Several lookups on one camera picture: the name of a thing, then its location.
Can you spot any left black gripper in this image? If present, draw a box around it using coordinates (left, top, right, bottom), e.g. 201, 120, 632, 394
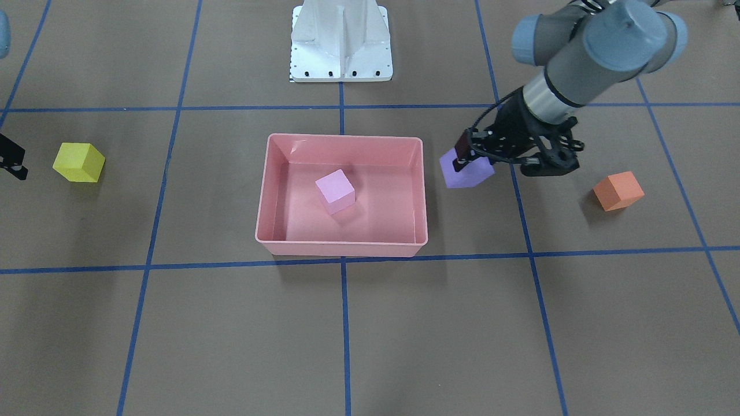
452, 103, 583, 176

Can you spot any purple foam block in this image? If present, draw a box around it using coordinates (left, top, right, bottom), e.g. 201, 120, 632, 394
439, 149, 495, 189

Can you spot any yellow foam block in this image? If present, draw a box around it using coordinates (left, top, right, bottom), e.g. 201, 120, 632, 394
53, 143, 106, 183

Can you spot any orange foam block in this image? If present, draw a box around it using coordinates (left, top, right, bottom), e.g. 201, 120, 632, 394
593, 171, 645, 211

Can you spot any pink foam block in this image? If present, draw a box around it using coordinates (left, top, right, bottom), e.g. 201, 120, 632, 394
314, 169, 356, 215

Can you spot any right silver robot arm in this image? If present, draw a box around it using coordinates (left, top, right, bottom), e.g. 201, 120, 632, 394
1, 10, 28, 181

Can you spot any pink plastic bin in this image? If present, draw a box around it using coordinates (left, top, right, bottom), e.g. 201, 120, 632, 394
254, 133, 428, 257

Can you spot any blue tape grid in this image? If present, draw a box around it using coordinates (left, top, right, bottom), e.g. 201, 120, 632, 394
2, 1, 739, 415

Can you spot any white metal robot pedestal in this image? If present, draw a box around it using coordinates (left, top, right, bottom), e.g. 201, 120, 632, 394
289, 1, 394, 83

